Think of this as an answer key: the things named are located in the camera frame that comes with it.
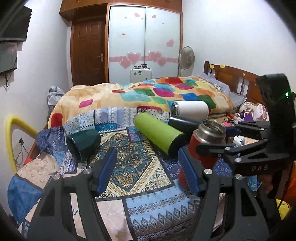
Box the red steel thermos cup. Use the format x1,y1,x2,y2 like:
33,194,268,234
178,120,226,196

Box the grey pillow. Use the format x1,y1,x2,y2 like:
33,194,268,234
198,73,247,108

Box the black tumbler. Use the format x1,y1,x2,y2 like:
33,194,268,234
168,115,202,138

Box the wooden headboard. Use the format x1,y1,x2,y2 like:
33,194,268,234
204,61,265,105

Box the lime green tumbler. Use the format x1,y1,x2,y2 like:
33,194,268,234
133,113,187,157

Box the white tumbler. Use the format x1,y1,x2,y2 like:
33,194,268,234
171,100,209,116

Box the dark green mug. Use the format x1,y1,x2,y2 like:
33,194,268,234
66,129,101,162

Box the blue patterned bed sheet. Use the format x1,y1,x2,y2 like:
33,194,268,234
8,108,200,240

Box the colourful patchwork blanket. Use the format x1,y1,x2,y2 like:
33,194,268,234
48,76,235,128

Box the standing electric fan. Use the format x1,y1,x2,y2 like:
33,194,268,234
178,46,195,77

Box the yellow foam tube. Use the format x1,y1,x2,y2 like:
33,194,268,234
5,114,39,175

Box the white small cabinet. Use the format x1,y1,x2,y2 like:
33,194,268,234
130,64,152,83

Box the grey clothes pile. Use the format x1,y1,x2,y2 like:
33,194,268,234
47,86,65,106

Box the frosted glass wardrobe doors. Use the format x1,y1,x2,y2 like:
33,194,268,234
108,5,181,85

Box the brown wooden door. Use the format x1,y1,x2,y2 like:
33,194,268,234
70,18,105,86

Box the wall mounted black television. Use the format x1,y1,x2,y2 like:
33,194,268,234
0,5,33,74

